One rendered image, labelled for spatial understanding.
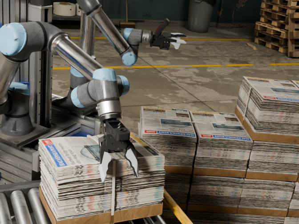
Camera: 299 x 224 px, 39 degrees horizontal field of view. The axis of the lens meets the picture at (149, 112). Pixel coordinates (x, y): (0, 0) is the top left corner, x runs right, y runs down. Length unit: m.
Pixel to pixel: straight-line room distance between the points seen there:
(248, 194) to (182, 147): 0.48
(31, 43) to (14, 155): 0.66
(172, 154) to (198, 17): 7.11
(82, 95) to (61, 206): 0.36
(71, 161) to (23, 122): 0.73
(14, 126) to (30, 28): 0.57
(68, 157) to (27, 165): 0.68
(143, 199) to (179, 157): 0.78
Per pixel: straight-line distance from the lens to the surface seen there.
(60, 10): 7.99
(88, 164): 1.35
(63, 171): 1.34
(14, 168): 2.15
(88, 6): 2.30
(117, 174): 1.40
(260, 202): 2.49
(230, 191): 2.39
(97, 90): 1.36
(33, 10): 2.18
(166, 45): 2.44
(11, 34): 1.64
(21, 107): 2.04
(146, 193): 1.48
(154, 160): 1.43
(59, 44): 1.68
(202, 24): 9.20
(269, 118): 2.25
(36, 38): 1.67
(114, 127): 1.29
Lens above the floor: 1.74
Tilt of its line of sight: 22 degrees down
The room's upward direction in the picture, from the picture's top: 7 degrees clockwise
